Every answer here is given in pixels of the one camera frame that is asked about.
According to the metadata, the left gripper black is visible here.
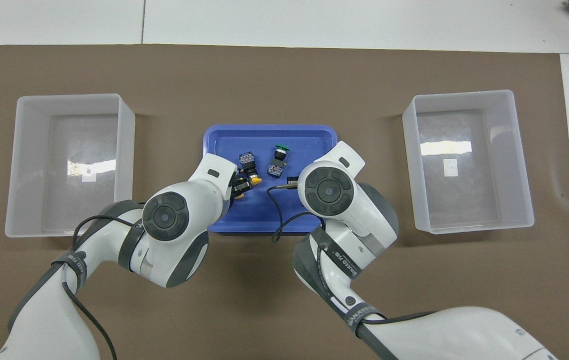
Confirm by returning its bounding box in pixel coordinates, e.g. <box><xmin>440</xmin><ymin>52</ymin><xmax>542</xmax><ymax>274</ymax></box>
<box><xmin>230</xmin><ymin>170</ymin><xmax>253</xmax><ymax>197</ymax></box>

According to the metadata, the green push button switch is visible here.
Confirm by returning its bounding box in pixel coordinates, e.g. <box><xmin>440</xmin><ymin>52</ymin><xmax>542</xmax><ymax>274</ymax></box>
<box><xmin>268</xmin><ymin>144</ymin><xmax>291</xmax><ymax>179</ymax></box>

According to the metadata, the blue plastic tray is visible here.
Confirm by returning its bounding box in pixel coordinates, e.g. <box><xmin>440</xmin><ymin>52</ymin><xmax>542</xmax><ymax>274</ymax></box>
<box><xmin>200</xmin><ymin>124</ymin><xmax>340</xmax><ymax>235</ymax></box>

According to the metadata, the brown table mat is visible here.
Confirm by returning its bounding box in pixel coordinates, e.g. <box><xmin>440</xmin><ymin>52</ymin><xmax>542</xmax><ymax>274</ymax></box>
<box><xmin>0</xmin><ymin>44</ymin><xmax>569</xmax><ymax>360</ymax></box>

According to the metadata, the translucent white plastic box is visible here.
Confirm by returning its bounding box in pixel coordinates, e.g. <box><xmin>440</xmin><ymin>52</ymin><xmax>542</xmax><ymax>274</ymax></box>
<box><xmin>402</xmin><ymin>89</ymin><xmax>535</xmax><ymax>235</ymax></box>
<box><xmin>4</xmin><ymin>93</ymin><xmax>136</xmax><ymax>238</ymax></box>

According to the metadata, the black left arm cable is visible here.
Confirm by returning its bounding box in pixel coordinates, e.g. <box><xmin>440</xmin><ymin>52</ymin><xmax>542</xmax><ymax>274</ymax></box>
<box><xmin>59</xmin><ymin>202</ymin><xmax>148</xmax><ymax>360</ymax></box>

